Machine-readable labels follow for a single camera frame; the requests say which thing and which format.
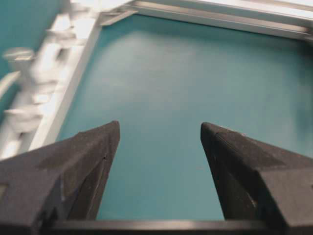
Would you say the white ethernet cable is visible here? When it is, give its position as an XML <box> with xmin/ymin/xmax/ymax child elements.
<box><xmin>0</xmin><ymin>70</ymin><xmax>22</xmax><ymax>98</ymax></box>

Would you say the aluminium extrusion frame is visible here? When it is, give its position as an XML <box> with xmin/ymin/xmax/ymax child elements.
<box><xmin>26</xmin><ymin>0</ymin><xmax>313</xmax><ymax>150</ymax></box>

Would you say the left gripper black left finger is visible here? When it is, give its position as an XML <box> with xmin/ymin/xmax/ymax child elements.
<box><xmin>0</xmin><ymin>121</ymin><xmax>120</xmax><ymax>235</ymax></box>

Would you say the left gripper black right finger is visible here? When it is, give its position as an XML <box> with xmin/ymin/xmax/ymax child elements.
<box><xmin>201</xmin><ymin>122</ymin><xmax>313</xmax><ymax>235</ymax></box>

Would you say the white clip rail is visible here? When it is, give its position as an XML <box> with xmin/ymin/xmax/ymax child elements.
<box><xmin>0</xmin><ymin>0</ymin><xmax>99</xmax><ymax>160</ymax></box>

